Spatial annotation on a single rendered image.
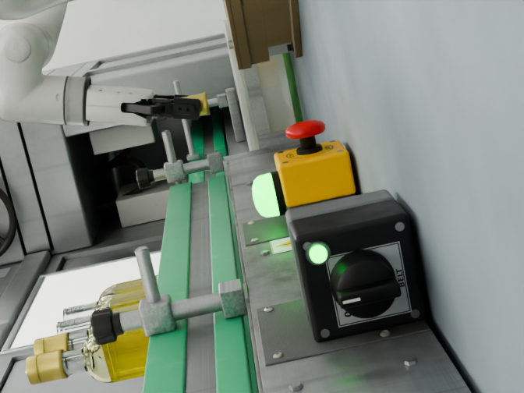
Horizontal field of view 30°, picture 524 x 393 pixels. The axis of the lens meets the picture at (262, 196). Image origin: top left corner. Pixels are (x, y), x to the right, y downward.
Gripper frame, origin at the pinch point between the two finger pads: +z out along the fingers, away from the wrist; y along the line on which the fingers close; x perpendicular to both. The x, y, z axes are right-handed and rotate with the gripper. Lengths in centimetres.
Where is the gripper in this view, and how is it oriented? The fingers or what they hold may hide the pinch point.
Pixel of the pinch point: (186, 107)
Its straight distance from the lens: 152.4
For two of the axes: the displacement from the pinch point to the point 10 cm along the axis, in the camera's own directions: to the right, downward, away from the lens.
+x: 0.6, -9.8, -2.0
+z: 10.0, 0.5, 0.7
